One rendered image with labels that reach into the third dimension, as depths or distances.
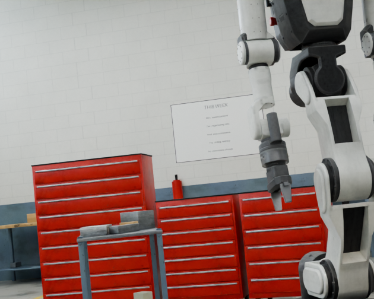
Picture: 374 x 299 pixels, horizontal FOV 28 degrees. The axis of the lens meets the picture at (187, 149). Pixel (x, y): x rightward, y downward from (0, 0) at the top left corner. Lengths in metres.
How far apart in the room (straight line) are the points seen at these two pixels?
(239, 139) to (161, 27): 2.11
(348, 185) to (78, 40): 9.86
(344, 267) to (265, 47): 0.75
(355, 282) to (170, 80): 9.11
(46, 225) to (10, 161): 5.26
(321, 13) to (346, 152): 0.47
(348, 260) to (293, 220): 3.99
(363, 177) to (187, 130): 8.98
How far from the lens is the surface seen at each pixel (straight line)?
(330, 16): 2.50
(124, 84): 11.60
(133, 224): 4.59
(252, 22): 2.48
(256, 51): 2.44
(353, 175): 2.35
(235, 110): 11.13
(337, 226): 2.37
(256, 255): 6.54
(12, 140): 12.25
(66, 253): 7.01
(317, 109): 2.40
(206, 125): 11.19
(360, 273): 2.48
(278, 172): 2.34
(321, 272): 2.49
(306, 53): 2.50
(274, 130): 2.35
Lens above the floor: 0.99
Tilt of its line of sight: 4 degrees up
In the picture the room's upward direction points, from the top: 6 degrees counter-clockwise
